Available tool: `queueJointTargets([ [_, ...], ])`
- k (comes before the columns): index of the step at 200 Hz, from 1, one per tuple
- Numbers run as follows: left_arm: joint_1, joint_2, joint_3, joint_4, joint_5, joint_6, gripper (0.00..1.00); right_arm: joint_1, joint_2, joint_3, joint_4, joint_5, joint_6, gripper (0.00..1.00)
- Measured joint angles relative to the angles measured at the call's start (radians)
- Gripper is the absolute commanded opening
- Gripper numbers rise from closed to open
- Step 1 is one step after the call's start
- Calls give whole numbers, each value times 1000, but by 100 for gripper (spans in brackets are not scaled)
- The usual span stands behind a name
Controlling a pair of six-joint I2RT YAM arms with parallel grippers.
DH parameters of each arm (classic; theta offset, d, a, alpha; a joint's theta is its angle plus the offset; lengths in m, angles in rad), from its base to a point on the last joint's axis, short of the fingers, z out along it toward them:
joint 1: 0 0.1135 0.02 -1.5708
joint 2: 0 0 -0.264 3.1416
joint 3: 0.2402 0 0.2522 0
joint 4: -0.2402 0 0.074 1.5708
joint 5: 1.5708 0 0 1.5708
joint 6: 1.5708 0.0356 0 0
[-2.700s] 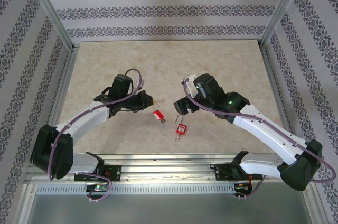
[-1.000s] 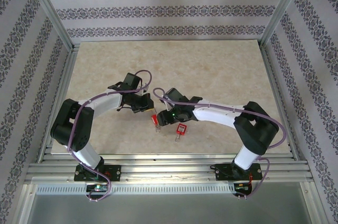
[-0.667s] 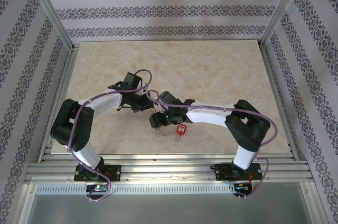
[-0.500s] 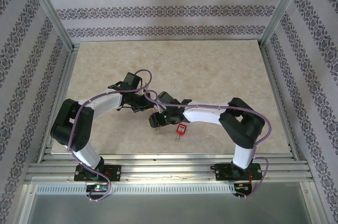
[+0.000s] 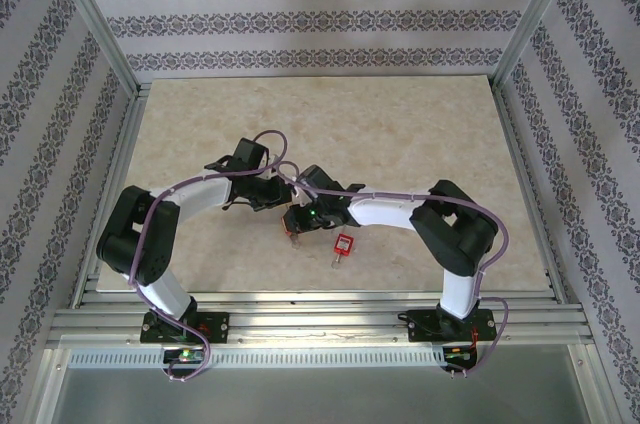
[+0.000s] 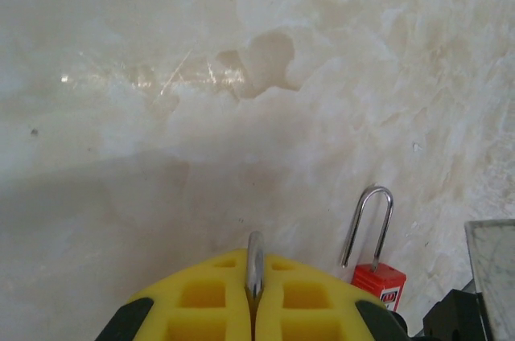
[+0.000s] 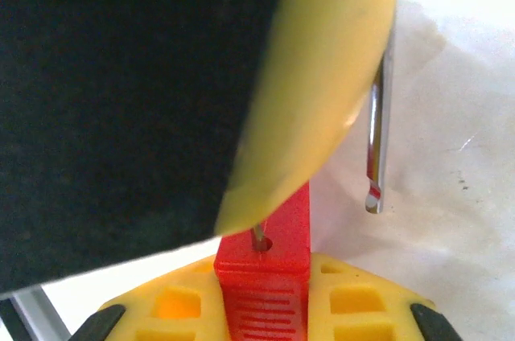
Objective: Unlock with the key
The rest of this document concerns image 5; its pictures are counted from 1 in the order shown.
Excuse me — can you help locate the yellow object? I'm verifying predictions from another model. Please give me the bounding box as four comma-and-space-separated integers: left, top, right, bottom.
281, 217, 303, 251

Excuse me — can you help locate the red safety padlock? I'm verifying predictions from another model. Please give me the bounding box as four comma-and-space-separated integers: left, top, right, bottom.
331, 232, 354, 257

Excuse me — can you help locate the grey metal panel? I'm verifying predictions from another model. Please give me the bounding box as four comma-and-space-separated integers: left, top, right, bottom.
47, 363, 596, 424

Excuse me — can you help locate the small controller board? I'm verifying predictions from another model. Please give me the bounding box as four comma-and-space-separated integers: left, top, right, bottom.
446, 346, 479, 363
164, 348, 206, 364

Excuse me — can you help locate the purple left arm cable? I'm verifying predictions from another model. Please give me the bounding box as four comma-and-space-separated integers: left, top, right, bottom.
127, 129, 290, 384

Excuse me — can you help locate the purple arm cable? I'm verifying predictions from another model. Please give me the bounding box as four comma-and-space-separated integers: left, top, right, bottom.
127, 129, 290, 384
276, 160, 510, 379

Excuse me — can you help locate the aluminium mounting rail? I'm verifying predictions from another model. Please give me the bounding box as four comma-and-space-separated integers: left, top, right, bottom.
47, 293, 596, 349

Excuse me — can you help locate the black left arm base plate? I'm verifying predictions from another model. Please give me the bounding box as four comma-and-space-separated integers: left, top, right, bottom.
139, 312, 231, 345

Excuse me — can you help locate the perforated metal cable tray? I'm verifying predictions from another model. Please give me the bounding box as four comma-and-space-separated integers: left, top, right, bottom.
67, 346, 446, 370

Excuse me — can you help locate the aluminium side rail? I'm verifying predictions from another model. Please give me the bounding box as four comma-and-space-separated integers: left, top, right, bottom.
72, 86, 151, 305
492, 83, 571, 303

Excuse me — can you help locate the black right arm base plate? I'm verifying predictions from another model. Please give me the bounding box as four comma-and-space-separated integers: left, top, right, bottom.
407, 309, 496, 344

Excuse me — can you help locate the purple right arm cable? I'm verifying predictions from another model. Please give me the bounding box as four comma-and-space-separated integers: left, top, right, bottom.
276, 160, 510, 379

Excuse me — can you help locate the aluminium frame post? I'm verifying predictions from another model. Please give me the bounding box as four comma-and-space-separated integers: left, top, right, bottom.
492, 0, 586, 88
49, 0, 144, 95

